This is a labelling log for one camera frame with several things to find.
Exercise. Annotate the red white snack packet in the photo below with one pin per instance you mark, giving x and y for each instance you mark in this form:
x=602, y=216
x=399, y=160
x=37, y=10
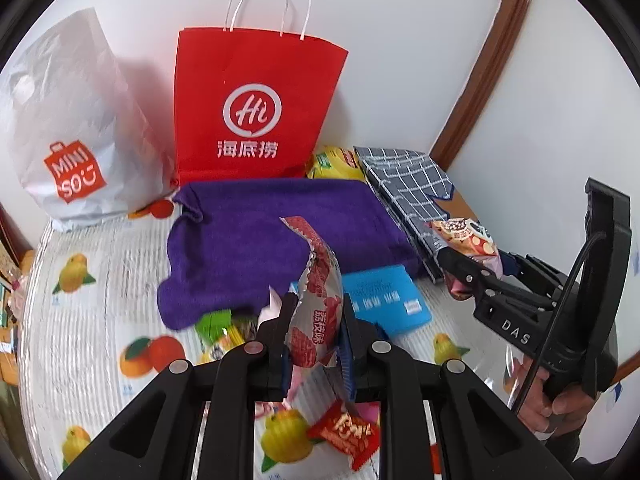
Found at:
x=320, y=305

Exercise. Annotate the fruit print lace tablecloth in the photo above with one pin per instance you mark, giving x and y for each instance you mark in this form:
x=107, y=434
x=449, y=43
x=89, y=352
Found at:
x=100, y=320

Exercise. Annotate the brown printed box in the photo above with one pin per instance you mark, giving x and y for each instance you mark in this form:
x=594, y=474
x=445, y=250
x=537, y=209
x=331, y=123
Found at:
x=10, y=230

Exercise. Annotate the grey checked notebook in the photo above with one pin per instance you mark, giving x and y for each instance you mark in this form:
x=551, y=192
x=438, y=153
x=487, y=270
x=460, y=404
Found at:
x=405, y=180

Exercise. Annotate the blue tissue pack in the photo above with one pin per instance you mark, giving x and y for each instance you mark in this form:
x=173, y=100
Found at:
x=390, y=300

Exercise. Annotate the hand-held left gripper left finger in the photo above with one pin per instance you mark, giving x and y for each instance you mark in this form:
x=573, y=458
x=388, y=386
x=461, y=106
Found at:
x=270, y=345

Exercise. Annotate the person's right hand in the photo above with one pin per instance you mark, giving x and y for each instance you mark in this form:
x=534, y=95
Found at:
x=535, y=400

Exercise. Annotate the brown wooden door frame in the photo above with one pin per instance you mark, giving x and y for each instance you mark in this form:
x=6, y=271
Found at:
x=490, y=60

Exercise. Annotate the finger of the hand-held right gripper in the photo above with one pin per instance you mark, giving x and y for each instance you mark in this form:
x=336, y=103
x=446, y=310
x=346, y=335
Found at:
x=537, y=275
x=475, y=282

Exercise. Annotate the white paper bag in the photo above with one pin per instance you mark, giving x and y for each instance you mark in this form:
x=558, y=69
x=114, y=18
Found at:
x=75, y=110

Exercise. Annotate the white pink snack wrapper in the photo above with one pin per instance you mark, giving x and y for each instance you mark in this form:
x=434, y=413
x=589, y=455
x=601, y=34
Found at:
x=270, y=307

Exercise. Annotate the red paper bag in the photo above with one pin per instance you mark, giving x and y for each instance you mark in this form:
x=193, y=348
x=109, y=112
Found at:
x=250, y=60

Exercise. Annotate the red candy packet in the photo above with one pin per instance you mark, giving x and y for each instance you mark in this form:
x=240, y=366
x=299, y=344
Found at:
x=345, y=432

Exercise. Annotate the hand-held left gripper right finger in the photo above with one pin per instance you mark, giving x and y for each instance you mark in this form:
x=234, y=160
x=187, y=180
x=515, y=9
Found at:
x=360, y=355

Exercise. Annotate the brown wooden baseboard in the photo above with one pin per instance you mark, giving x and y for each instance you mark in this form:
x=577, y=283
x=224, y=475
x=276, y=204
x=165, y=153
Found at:
x=624, y=374

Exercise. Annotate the brown pink snack packet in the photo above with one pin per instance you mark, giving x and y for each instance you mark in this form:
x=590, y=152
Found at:
x=467, y=240

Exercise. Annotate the purple towel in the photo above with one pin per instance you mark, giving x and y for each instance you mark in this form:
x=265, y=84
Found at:
x=250, y=230

